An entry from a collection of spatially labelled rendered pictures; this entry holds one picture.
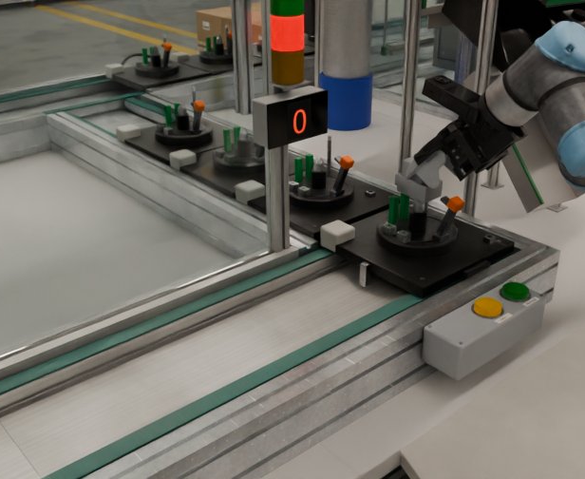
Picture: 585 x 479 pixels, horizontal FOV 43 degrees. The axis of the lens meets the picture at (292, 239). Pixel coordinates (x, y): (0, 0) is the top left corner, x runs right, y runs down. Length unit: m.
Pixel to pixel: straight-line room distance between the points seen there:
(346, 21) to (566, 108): 1.19
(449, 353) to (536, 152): 0.54
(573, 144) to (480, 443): 0.41
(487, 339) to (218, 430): 0.42
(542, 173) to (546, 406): 0.50
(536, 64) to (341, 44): 1.15
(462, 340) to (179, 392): 0.40
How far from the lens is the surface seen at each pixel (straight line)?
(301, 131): 1.17
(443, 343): 1.08
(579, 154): 1.01
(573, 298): 1.42
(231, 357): 1.10
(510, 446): 1.07
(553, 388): 1.19
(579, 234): 1.67
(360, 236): 1.32
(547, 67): 1.05
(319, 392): 0.99
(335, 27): 2.15
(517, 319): 1.16
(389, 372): 1.08
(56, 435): 1.02
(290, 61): 1.14
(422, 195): 1.25
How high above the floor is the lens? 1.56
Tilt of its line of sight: 27 degrees down
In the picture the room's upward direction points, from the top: 1 degrees counter-clockwise
